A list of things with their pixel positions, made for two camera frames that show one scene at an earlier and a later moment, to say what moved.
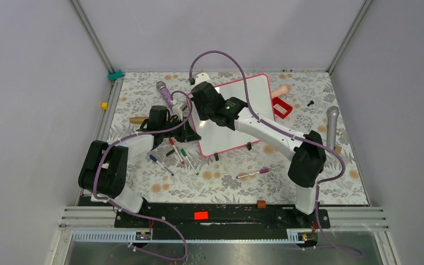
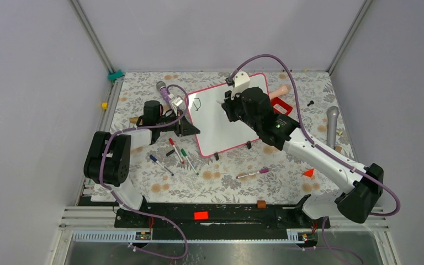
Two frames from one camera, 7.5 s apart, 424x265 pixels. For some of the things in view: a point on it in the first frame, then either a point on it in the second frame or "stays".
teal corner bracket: (112, 77) stays
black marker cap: (170, 152) stays
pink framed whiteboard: (210, 137) stays
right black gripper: (202, 116) → (229, 104)
